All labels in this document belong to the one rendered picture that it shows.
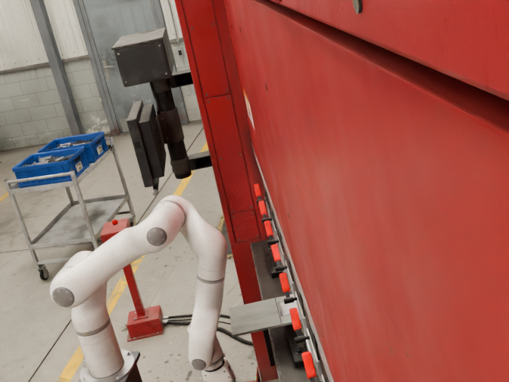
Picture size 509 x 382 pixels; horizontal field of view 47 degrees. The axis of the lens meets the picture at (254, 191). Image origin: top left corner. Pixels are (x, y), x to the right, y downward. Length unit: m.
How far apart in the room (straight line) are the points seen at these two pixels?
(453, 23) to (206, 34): 2.52
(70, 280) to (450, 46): 1.74
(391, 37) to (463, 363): 0.19
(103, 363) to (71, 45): 7.88
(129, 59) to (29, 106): 7.35
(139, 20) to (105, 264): 7.48
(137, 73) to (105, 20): 6.44
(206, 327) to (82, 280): 0.41
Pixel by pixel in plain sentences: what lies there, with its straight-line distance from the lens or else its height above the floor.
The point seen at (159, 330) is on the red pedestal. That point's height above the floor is 0.02.
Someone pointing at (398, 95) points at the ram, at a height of 2.13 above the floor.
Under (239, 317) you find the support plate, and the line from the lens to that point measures 2.24.
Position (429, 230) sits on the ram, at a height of 2.05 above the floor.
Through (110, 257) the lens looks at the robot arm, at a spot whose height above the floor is 1.46.
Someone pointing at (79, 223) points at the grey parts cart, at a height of 0.33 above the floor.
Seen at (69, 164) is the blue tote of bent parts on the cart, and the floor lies 0.97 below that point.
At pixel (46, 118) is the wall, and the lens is 10.14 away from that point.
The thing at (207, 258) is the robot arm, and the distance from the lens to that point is 1.78.
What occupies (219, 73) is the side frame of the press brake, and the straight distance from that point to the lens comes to 2.76.
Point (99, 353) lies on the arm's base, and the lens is 2.09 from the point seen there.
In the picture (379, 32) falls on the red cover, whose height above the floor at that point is 2.17.
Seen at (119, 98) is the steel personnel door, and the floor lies 0.56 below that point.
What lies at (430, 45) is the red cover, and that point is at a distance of 0.26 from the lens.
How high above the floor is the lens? 2.22
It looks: 21 degrees down
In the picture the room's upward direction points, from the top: 12 degrees counter-clockwise
